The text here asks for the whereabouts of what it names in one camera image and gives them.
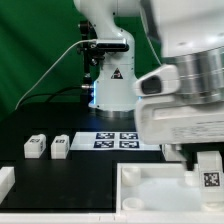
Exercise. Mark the white front rail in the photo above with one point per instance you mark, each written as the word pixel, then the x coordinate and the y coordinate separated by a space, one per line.
pixel 142 218

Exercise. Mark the white marker sheet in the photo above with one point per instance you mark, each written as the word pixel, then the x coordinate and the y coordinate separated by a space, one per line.
pixel 110 141

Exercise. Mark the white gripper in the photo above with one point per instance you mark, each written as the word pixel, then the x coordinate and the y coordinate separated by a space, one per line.
pixel 165 120

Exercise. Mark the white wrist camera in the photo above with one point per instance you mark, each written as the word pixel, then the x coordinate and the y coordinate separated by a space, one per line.
pixel 162 81

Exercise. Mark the white left obstacle bar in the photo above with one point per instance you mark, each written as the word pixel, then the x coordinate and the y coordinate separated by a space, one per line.
pixel 7 180

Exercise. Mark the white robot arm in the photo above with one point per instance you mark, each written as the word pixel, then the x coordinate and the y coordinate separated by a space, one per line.
pixel 182 101

